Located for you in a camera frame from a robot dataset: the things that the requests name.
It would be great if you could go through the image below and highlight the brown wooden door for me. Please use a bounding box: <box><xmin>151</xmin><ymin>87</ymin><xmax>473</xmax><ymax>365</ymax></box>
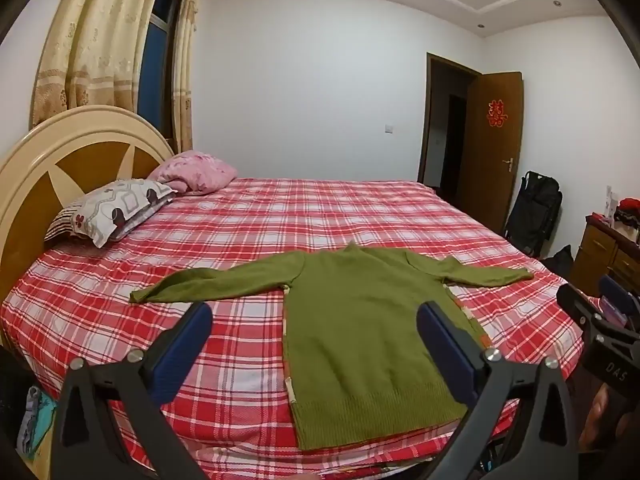
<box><xmin>470</xmin><ymin>71</ymin><xmax>525</xmax><ymax>236</ymax></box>

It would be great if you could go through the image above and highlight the wide beige curtain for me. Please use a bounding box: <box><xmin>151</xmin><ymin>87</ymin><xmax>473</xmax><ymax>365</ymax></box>
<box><xmin>31</xmin><ymin>0</ymin><xmax>168</xmax><ymax>131</ymax></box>

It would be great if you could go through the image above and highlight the green knit sweater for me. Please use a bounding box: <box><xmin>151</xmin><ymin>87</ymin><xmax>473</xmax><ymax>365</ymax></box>
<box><xmin>129</xmin><ymin>241</ymin><xmax>535</xmax><ymax>451</ymax></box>

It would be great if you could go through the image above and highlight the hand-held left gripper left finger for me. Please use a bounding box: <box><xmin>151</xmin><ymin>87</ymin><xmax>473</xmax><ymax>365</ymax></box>
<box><xmin>50</xmin><ymin>302</ymin><xmax>213</xmax><ymax>480</ymax></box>

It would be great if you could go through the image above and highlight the teal cloth pile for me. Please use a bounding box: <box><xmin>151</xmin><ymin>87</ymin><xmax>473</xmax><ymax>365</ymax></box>
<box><xmin>17</xmin><ymin>385</ymin><xmax>58</xmax><ymax>461</ymax></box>

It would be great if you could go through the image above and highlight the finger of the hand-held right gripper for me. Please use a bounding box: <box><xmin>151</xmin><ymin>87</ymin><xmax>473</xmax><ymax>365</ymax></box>
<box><xmin>556</xmin><ymin>284</ymin><xmax>608</xmax><ymax>333</ymax></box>
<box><xmin>599</xmin><ymin>275</ymin><xmax>640</xmax><ymax>322</ymax></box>

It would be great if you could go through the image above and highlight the pink pillow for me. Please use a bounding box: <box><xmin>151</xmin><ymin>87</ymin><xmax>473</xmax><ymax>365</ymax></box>
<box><xmin>147</xmin><ymin>150</ymin><xmax>238</xmax><ymax>197</ymax></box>

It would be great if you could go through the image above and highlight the window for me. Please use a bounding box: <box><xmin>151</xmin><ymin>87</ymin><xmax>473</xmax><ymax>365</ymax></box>
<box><xmin>136</xmin><ymin>0</ymin><xmax>186</xmax><ymax>141</ymax></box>

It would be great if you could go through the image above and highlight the person's right hand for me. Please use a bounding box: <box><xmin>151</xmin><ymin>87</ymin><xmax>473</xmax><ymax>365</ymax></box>
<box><xmin>579</xmin><ymin>387</ymin><xmax>626</xmax><ymax>453</ymax></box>

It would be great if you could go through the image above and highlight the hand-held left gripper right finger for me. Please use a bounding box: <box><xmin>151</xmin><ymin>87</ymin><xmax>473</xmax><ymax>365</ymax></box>
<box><xmin>416</xmin><ymin>301</ymin><xmax>581</xmax><ymax>480</ymax></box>

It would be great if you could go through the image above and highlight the red plaid bed sheet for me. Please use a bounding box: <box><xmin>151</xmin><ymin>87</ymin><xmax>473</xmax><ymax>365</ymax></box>
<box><xmin>0</xmin><ymin>176</ymin><xmax>601</xmax><ymax>480</ymax></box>

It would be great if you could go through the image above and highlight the black bag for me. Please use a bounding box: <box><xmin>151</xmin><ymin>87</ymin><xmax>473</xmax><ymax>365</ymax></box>
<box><xmin>542</xmin><ymin>245</ymin><xmax>575</xmax><ymax>279</ymax></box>

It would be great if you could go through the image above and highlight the white patterned pillow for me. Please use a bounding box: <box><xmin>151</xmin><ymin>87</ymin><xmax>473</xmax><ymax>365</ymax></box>
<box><xmin>70</xmin><ymin>179</ymin><xmax>178</xmax><ymax>248</ymax></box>

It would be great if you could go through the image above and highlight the dark door frame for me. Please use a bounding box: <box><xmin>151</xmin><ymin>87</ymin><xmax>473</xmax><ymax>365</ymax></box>
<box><xmin>417</xmin><ymin>52</ymin><xmax>483</xmax><ymax>192</ymax></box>

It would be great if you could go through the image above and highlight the striped pillow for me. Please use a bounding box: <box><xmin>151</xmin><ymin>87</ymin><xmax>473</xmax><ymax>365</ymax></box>
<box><xmin>44</xmin><ymin>202</ymin><xmax>86</xmax><ymax>243</ymax></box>

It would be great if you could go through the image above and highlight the wooden dresser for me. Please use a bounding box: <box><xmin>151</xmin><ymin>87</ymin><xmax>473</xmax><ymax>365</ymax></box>
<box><xmin>570</xmin><ymin>214</ymin><xmax>640</xmax><ymax>297</ymax></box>

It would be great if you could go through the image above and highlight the narrow beige curtain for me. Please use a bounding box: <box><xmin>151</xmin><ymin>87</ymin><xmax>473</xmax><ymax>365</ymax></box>
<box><xmin>172</xmin><ymin>0</ymin><xmax>203</xmax><ymax>153</ymax></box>

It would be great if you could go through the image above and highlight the cream and brown headboard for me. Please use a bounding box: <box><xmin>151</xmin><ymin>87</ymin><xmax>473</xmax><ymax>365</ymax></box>
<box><xmin>0</xmin><ymin>105</ymin><xmax>176</xmax><ymax>301</ymax></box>

